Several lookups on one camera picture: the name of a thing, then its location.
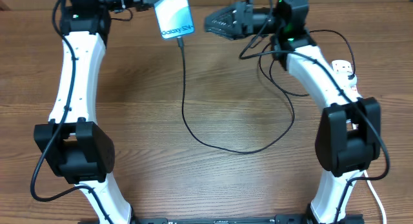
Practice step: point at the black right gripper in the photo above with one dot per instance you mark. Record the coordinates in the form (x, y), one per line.
(241, 17)

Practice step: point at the Galaxy smartphone blue screen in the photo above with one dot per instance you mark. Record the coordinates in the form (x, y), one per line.
(174, 18)

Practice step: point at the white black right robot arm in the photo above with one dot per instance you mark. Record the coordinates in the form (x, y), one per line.
(348, 137)

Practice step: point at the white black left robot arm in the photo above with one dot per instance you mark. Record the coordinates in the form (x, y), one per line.
(71, 142)

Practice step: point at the white charger plug adapter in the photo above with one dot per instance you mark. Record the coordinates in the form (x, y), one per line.
(352, 80)

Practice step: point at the white power strip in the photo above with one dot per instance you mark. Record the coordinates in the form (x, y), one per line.
(342, 69)

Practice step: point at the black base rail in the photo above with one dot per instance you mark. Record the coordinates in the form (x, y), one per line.
(226, 220)

